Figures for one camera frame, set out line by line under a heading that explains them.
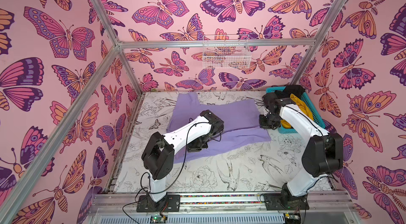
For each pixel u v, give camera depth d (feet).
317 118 3.04
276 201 2.40
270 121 2.45
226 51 3.13
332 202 2.44
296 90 3.53
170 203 2.43
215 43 3.11
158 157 1.51
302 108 3.19
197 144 2.27
